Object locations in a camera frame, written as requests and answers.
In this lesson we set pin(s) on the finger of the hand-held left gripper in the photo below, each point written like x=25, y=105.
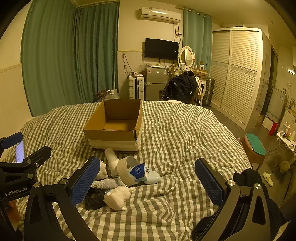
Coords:
x=38, y=153
x=11, y=140

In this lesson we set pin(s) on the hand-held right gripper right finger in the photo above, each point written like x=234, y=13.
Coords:
x=210, y=183

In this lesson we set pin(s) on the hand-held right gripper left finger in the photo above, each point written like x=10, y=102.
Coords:
x=85, y=183

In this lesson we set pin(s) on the white patterned tissue pack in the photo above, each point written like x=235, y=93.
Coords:
x=102, y=171

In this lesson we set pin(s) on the silver squeeze tube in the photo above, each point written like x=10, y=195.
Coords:
x=106, y=184

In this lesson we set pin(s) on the white plush toy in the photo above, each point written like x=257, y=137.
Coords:
x=118, y=195

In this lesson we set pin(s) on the white cylindrical bottle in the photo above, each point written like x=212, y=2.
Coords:
x=112, y=160

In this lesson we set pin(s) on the beige tape roll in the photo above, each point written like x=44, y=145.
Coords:
x=121, y=170

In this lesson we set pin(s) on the brown cardboard box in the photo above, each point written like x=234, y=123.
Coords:
x=111, y=141

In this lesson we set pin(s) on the blue white tissue packet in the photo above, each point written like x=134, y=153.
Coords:
x=138, y=171

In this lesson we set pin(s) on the white rounded container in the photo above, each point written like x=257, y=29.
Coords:
x=153, y=178

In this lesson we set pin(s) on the person's left forearm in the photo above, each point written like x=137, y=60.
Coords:
x=13, y=209

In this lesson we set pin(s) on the smartphone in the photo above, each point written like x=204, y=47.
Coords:
x=20, y=153

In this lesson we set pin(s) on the green checkered blanket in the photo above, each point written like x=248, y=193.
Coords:
x=173, y=143

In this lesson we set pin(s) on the pale slipper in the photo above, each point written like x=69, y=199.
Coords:
x=268, y=178

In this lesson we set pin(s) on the green cushioned stool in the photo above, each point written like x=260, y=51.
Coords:
x=254, y=144

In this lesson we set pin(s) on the red fire extinguisher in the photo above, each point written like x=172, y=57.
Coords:
x=274, y=128

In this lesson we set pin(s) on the patterned plastic bag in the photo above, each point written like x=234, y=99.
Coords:
x=101, y=95

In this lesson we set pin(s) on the small white side table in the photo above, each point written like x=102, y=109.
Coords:
x=285, y=140

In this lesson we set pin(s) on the green curtain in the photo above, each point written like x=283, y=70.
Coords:
x=97, y=51
x=48, y=60

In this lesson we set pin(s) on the silver suitcase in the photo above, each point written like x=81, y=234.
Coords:
x=209, y=91

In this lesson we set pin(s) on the clear water jug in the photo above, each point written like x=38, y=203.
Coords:
x=113, y=94

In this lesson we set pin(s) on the black jacket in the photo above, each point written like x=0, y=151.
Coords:
x=181, y=85

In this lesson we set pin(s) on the white dressing table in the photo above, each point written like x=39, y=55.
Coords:
x=201, y=81

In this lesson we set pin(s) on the wooden chair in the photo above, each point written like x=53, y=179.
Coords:
x=161, y=93

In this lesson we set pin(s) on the white appliance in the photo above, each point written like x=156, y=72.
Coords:
x=276, y=102

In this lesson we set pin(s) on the white ribbed suitcase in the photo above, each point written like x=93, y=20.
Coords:
x=136, y=87

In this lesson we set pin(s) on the white louvered wardrobe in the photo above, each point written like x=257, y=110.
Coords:
x=238, y=74

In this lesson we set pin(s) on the silver small fridge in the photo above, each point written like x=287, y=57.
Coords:
x=154, y=83

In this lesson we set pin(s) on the white oval mirror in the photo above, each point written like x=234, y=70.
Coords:
x=186, y=55

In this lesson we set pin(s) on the light teal curtain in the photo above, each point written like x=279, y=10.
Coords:
x=196, y=41

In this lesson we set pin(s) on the white air conditioner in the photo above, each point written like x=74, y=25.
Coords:
x=159, y=14

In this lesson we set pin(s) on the black wall television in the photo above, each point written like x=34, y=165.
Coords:
x=161, y=48

